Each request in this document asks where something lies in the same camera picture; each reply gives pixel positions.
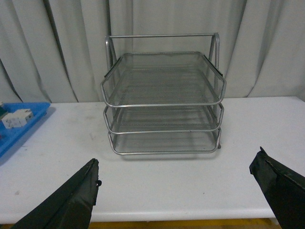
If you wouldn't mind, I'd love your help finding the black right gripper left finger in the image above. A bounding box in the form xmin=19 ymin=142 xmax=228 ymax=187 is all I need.
xmin=12 ymin=158 xmax=102 ymax=229

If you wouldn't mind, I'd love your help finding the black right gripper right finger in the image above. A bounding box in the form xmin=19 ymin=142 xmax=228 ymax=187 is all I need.
xmin=249 ymin=147 xmax=305 ymax=229

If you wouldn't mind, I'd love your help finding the silver mesh three-tier rack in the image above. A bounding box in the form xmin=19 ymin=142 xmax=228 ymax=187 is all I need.
xmin=101 ymin=32 xmax=226 ymax=156

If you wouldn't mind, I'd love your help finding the blue plastic tray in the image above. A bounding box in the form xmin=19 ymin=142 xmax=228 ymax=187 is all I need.
xmin=0 ymin=102 xmax=50 ymax=156

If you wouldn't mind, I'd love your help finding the white circuit breaker block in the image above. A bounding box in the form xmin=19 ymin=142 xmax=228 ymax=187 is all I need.
xmin=2 ymin=109 xmax=34 ymax=129

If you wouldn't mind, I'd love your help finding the grey curtain backdrop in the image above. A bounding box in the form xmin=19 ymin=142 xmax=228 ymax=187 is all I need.
xmin=0 ymin=0 xmax=305 ymax=103

